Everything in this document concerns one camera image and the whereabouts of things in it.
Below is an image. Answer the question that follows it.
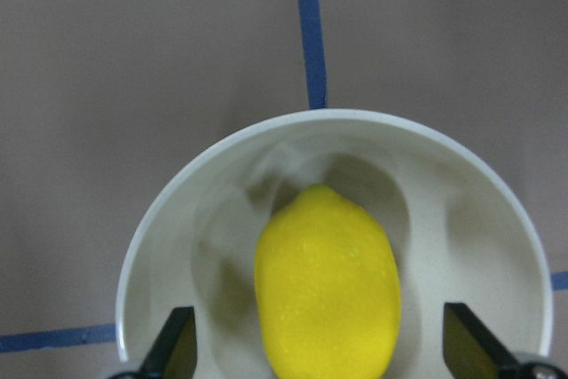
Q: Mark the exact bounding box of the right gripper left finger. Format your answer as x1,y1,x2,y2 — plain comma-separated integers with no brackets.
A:
110,306,198,379

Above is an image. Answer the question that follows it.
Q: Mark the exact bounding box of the yellow lemon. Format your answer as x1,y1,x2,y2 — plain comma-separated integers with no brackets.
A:
254,185,401,378

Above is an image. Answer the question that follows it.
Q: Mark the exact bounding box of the white ceramic bowl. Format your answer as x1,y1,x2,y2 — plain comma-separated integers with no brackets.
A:
115,109,554,378

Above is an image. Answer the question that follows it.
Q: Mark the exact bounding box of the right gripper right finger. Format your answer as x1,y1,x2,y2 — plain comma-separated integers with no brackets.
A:
443,303,520,379

